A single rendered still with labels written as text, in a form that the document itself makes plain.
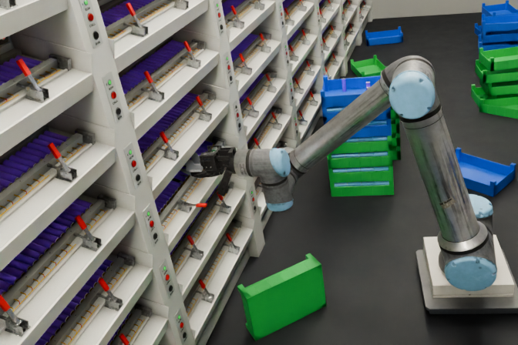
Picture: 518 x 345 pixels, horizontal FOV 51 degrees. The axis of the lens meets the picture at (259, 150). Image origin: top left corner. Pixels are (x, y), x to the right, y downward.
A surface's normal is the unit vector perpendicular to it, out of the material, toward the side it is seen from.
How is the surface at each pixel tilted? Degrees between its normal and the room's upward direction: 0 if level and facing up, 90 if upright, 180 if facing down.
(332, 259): 0
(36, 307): 17
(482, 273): 96
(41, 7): 107
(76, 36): 90
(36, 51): 90
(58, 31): 90
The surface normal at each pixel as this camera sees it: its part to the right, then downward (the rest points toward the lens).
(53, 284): 0.13, -0.83
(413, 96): -0.33, 0.39
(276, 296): 0.44, 0.36
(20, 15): 0.94, 0.27
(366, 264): -0.15, -0.88
